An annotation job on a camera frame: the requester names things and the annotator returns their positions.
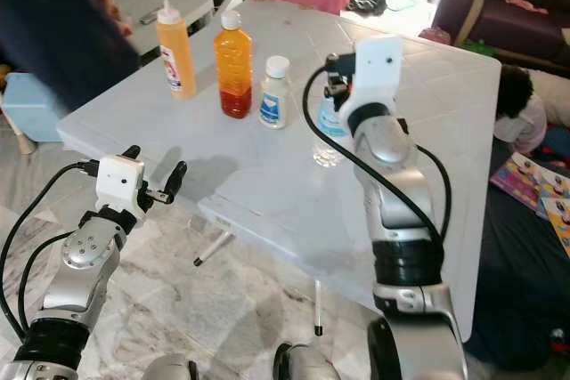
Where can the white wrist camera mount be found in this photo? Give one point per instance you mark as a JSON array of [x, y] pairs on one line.
[[120, 182], [378, 64]]

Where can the pink cloth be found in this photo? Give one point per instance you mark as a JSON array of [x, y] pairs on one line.
[[524, 2]]

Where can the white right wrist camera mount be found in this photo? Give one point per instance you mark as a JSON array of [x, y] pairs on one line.
[[378, 64]]

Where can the black-haired child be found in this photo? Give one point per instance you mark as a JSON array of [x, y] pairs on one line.
[[515, 95]]

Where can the purple armchair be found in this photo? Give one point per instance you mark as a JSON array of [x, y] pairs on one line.
[[517, 33]]

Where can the yellow squeeze sauce bottle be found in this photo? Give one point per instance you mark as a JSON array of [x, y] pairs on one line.
[[176, 51]]

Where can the silver left robot leg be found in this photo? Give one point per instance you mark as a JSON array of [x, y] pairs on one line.
[[169, 369]]

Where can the grey remote control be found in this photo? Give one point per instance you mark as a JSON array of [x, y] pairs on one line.
[[151, 16]]

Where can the person in dark clothes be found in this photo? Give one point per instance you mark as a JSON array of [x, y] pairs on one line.
[[44, 15]]

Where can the black bag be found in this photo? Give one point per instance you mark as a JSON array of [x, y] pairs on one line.
[[367, 2]]

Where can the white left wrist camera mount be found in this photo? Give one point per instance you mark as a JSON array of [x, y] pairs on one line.
[[120, 182]]

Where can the dark blue floor mat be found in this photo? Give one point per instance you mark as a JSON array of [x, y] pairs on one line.
[[517, 291]]

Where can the light blue plastic box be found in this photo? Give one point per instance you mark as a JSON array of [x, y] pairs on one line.
[[31, 109]]

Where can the clear water bottle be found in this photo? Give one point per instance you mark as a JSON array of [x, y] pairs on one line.
[[329, 144]]

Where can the colourful picture book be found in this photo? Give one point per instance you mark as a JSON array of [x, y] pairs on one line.
[[517, 180], [557, 220]]

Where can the white folding table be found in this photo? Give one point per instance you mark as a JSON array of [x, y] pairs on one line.
[[258, 184]]

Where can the small white blue-label bottle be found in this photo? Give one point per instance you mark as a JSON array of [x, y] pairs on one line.
[[274, 95]]

